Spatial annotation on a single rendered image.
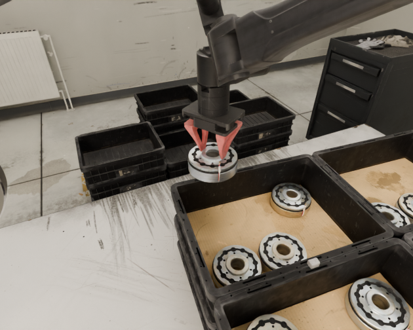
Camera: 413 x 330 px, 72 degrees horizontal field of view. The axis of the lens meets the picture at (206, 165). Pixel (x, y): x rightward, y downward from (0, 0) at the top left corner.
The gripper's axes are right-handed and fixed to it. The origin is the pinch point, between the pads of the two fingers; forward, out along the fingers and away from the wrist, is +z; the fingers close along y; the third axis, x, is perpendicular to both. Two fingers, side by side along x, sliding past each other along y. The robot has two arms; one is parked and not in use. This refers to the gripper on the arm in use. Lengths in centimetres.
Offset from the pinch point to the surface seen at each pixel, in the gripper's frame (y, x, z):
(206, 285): -10.9, 19.0, 12.9
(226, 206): 0.1, -7.2, 22.5
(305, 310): -26.5, 8.0, 23.0
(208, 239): -1.9, 4.5, 22.6
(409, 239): -39.0, -10.8, 13.0
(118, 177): 69, -24, 56
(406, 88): -35, -166, 36
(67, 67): 246, -119, 61
